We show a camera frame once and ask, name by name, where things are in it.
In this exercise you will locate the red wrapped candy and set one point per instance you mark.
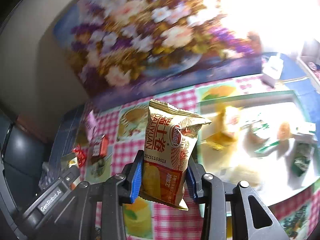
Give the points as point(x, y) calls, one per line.
point(80, 155)

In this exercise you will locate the clear wrapped round bun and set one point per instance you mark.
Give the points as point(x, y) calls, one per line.
point(239, 173)

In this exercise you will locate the teal rimmed white tray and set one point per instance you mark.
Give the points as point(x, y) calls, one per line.
point(257, 155)

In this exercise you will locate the white shelf rack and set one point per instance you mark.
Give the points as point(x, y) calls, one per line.
point(308, 60)

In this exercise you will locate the pink snack packet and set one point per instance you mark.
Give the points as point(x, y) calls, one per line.
point(90, 125)

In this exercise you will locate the tan Daliyuan roll cake pack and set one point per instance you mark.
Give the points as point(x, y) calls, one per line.
point(170, 137)

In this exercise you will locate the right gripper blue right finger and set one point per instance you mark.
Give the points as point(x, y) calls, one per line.
point(193, 180)

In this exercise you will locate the green white biscuit pack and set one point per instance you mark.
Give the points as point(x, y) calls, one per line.
point(302, 157)

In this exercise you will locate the floral still life painting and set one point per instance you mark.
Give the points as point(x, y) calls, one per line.
point(124, 50)

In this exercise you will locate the red brown snack box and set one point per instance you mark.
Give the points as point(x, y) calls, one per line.
point(100, 146)

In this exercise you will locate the white power strip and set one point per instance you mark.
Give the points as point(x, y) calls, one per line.
point(272, 70)

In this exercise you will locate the yellow wrapped cake snack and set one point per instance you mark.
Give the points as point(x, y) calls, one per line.
point(226, 130)

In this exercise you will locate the green cow round cracker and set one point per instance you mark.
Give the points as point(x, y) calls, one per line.
point(265, 134)

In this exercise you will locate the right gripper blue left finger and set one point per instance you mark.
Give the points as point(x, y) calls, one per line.
point(135, 176)

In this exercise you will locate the white persimmon snack pack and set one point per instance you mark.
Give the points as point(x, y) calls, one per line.
point(251, 141)

